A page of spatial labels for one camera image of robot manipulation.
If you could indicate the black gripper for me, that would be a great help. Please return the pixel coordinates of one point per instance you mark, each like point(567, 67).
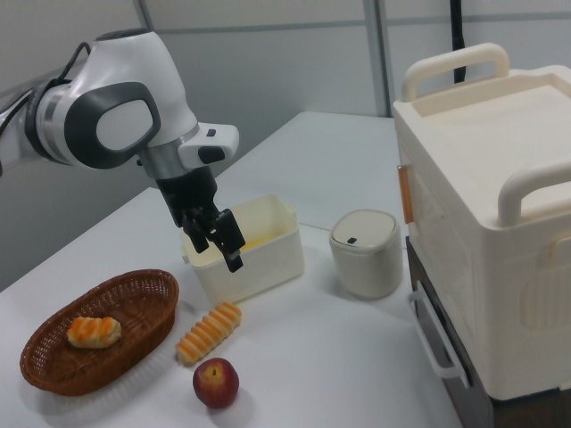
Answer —
point(189, 191)

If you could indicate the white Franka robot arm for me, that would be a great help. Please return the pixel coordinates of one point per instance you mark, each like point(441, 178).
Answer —
point(120, 102)

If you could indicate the cream plastic storage bin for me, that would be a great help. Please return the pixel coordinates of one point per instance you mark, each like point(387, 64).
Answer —
point(263, 249)

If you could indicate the long striped bread loaf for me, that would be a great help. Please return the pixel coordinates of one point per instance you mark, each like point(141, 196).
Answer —
point(209, 333)

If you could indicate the brown wicker basket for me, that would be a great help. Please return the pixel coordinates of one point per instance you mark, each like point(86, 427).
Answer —
point(102, 332)

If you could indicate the red apple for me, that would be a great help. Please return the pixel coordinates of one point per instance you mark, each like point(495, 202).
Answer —
point(216, 382)

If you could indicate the orange striped bread roll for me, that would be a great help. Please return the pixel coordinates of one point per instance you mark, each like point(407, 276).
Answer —
point(94, 332)

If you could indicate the small cream trash can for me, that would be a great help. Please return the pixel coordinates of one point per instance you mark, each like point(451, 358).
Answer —
point(366, 254)

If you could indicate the large cream toy oven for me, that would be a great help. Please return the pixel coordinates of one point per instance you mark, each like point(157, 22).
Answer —
point(486, 223)

